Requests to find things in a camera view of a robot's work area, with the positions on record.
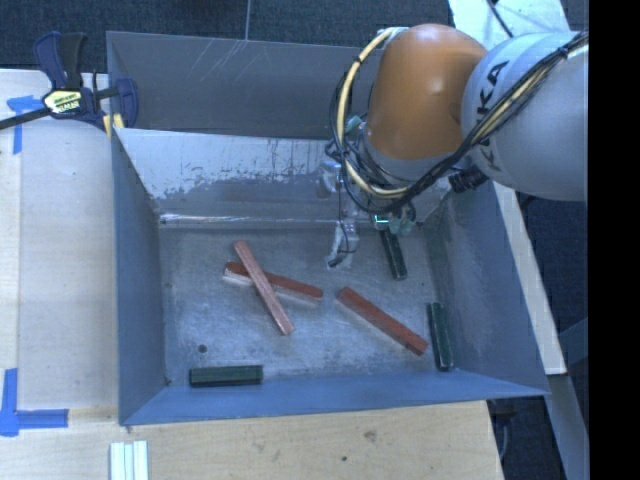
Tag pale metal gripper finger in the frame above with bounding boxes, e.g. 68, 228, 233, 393
342, 220, 361, 255
326, 227, 347, 270

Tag dark green flat block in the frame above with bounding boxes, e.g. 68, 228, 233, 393
425, 301, 456, 373
379, 227, 409, 282
188, 364, 265, 389

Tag red-brown flat block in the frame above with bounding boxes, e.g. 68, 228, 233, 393
232, 239, 296, 337
333, 286, 430, 357
221, 260, 325, 310

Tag grey metal bin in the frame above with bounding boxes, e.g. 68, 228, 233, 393
105, 30, 552, 427

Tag pale wood board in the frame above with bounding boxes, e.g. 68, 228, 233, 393
17, 116, 122, 412

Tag black cylinder on white bracket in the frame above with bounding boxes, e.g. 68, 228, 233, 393
438, 165, 490, 204

